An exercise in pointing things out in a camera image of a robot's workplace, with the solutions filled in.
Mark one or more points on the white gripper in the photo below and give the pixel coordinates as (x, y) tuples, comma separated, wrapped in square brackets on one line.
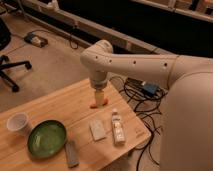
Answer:
[(98, 83)]

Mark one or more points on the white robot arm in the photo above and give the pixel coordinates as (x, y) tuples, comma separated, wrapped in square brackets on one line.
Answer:
[(187, 141)]

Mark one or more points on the orange carrot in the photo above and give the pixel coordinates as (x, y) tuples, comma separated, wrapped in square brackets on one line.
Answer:
[(94, 106)]

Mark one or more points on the small clear bottle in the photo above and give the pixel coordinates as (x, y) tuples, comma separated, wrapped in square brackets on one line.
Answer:
[(117, 128)]

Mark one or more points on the blue power adapter box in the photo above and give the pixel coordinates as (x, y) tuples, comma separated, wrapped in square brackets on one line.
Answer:
[(149, 89)]

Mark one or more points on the grey rectangular block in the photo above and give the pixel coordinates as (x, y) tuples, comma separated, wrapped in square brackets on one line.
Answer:
[(71, 154)]

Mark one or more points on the green round plate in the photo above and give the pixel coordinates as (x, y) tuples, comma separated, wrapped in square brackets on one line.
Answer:
[(46, 139)]

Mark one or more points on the black office chair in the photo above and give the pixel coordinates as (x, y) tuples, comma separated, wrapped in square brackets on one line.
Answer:
[(5, 38)]

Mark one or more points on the floor device with cable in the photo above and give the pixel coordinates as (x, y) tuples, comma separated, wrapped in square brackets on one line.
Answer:
[(35, 40)]

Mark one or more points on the long metal rail frame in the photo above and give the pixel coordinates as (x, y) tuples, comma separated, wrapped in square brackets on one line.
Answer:
[(128, 24)]

